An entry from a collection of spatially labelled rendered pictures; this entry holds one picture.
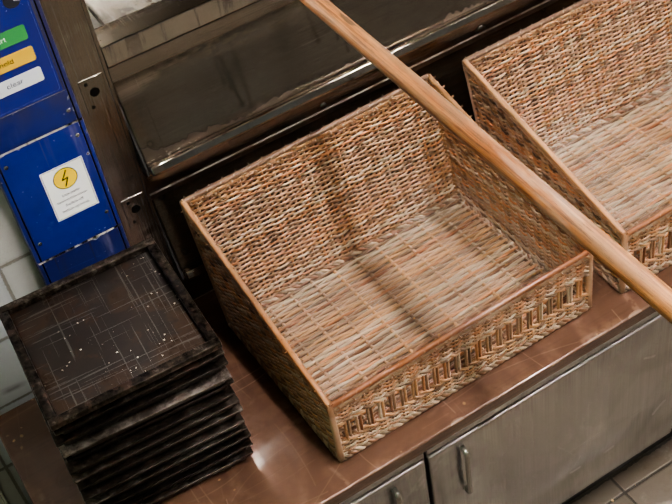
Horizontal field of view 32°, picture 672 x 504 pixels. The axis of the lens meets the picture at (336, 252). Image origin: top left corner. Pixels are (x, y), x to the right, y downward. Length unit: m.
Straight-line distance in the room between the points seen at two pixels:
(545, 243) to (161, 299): 0.72
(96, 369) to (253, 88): 0.58
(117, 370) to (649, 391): 1.10
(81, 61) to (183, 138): 0.24
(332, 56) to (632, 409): 0.92
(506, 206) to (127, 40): 0.78
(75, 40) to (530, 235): 0.90
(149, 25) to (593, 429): 1.14
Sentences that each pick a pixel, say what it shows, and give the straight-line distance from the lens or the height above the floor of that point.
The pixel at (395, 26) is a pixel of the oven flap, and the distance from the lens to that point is 2.16.
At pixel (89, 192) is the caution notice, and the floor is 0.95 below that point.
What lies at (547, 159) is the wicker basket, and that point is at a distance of 2.17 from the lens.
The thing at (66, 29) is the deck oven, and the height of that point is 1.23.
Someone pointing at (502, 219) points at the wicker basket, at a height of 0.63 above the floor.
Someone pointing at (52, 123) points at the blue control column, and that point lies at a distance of 1.89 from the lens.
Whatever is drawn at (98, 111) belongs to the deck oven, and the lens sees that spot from 1.95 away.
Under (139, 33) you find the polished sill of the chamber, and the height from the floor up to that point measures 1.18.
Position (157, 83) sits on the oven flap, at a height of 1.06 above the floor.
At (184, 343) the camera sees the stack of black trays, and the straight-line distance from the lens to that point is 1.80.
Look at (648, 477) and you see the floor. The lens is 2.64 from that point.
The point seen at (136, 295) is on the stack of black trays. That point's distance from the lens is 1.90.
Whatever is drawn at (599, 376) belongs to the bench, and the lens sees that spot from 2.22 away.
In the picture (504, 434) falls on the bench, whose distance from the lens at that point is 2.13.
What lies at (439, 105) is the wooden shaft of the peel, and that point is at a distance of 1.59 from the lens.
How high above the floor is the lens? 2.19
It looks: 44 degrees down
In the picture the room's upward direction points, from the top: 11 degrees counter-clockwise
